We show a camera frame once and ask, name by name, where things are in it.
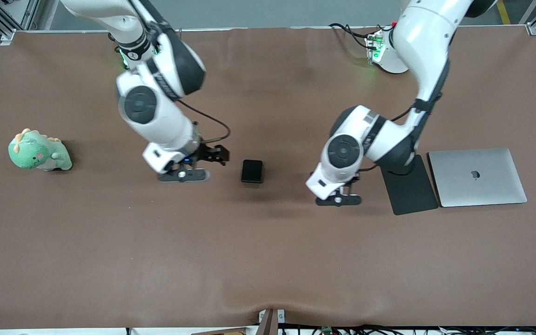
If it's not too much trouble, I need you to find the black base cable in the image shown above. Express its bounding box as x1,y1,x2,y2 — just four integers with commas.
328,22,380,37
345,26,372,50

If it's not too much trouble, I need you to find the silver closed laptop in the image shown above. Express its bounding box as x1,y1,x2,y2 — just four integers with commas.
428,148,528,208

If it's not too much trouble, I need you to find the green dinosaur plush toy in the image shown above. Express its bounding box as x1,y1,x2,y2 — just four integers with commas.
8,128,73,172

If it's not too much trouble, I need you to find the black mouse pad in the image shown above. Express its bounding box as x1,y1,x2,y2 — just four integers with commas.
380,154,439,216

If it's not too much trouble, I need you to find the brown table cover cloth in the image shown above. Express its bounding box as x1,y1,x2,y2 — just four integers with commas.
0,26,536,329

